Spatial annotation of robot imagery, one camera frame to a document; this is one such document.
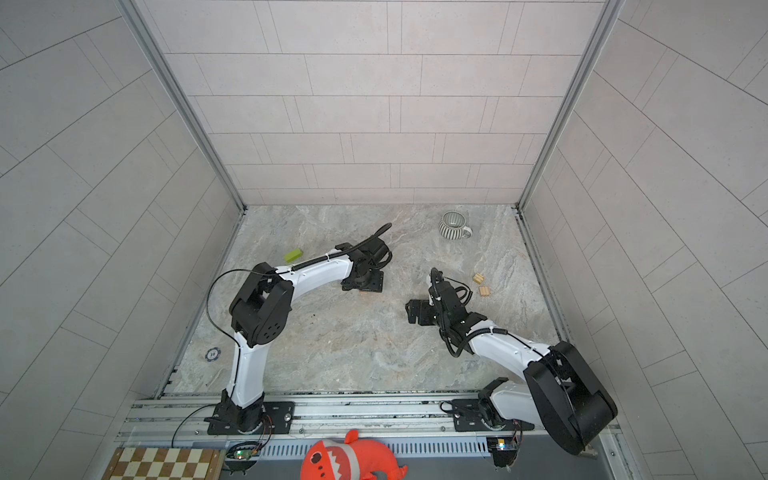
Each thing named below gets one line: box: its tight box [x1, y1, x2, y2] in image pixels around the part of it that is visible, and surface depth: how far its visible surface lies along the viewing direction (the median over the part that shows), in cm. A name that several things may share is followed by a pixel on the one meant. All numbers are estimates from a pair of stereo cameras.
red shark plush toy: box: [301, 429, 409, 480], surface depth 62 cm
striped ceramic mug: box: [438, 210, 473, 241], surface depth 104 cm
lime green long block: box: [284, 248, 303, 263], surface depth 103 cm
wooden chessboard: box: [101, 447, 226, 480], surface depth 64 cm
